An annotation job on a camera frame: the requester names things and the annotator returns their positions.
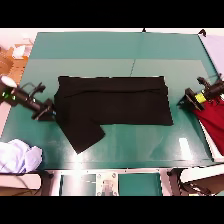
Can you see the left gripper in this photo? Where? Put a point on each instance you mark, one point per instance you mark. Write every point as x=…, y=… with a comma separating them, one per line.
x=44, y=109

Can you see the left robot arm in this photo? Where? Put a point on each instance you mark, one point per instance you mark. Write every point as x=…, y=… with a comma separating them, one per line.
x=21, y=96

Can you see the silver frame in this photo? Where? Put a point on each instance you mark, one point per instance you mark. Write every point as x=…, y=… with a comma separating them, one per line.
x=106, y=182

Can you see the black garment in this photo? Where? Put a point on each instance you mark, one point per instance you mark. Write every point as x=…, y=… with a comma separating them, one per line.
x=113, y=103

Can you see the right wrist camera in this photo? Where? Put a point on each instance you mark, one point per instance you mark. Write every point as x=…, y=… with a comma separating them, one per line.
x=204, y=83

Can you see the brown cardboard box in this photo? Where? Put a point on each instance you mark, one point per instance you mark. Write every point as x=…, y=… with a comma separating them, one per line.
x=13, y=68

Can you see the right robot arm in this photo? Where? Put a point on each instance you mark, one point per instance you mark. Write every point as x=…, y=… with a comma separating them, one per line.
x=200, y=176

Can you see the pale blue garment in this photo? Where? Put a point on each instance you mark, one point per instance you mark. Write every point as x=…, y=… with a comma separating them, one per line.
x=15, y=158

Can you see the red T-shirt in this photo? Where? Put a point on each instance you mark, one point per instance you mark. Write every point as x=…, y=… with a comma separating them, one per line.
x=213, y=123

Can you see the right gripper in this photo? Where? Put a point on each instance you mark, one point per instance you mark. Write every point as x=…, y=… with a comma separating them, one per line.
x=192, y=100

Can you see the white garment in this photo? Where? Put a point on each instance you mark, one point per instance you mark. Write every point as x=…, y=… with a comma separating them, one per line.
x=211, y=145

